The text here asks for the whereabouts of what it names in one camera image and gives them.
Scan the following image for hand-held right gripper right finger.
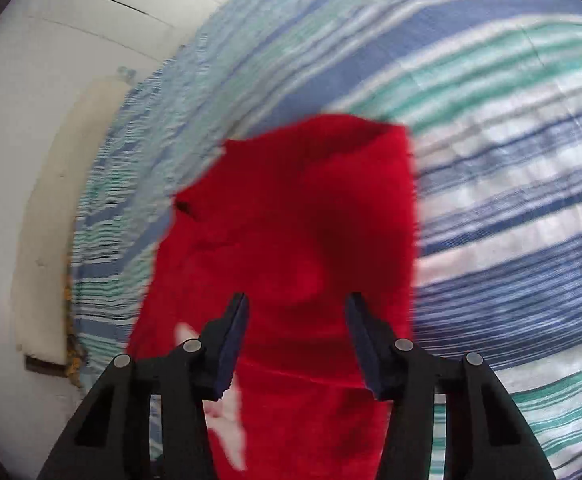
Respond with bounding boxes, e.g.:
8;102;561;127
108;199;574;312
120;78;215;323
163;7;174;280
346;292;557;480

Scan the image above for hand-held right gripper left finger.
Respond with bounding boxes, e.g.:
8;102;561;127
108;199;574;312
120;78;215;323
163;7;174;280
38;293;250;480

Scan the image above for red sweater with white print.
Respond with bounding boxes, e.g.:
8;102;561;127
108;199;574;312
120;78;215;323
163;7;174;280
127;115;421;480

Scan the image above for yellow floral cloth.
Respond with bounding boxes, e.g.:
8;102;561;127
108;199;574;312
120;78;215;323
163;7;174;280
61;270;89;388

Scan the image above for beige headboard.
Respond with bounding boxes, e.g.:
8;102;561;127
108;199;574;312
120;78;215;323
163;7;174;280
11;76;134;363

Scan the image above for blue green striped bedsheet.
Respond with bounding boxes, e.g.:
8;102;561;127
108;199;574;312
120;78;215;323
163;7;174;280
66;0;582;480

